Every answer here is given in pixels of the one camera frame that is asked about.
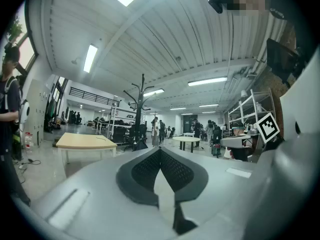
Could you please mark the white hand-held device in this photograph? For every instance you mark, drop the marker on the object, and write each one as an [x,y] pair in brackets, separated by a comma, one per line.
[24,111]

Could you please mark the white low table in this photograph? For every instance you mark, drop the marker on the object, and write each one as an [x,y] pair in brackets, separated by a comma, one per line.
[188,134]

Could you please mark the clear water bottle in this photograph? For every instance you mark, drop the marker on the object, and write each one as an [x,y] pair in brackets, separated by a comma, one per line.
[28,140]

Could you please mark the white metal shelf rack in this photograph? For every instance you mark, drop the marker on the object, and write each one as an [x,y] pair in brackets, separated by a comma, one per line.
[120,109]
[253,101]

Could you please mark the white lamp shade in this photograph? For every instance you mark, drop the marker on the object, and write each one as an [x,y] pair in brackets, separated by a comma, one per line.
[243,93]

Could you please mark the black office chair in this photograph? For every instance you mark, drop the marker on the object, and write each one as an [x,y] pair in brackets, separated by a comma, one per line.
[135,131]
[117,132]

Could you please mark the grey metal locker cabinet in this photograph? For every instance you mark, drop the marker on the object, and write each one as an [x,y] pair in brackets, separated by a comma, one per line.
[37,109]

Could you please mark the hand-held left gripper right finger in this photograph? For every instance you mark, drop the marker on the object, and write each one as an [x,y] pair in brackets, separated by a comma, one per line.
[183,179]

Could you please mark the light wooden rectangular table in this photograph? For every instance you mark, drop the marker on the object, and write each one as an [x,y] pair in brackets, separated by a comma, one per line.
[85,140]

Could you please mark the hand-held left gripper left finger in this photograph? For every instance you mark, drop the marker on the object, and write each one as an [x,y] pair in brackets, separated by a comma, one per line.
[136,179]

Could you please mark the black metal coat rack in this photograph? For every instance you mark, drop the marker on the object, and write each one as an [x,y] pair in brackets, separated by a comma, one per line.
[142,96]

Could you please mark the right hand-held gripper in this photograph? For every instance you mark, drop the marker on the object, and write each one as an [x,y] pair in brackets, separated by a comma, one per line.
[268,128]

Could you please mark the large window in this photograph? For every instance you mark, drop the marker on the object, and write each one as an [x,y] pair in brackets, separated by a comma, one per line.
[27,51]

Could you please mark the dark glass door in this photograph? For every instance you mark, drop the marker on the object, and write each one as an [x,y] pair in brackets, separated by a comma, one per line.
[188,122]

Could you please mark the black chest-mounted device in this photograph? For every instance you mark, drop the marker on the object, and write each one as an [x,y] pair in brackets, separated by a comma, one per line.
[280,56]

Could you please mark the black mezzanine railing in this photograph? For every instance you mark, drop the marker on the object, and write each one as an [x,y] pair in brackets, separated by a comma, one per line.
[92,96]

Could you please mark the round table black base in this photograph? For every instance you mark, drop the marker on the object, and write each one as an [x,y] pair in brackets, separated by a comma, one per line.
[186,139]

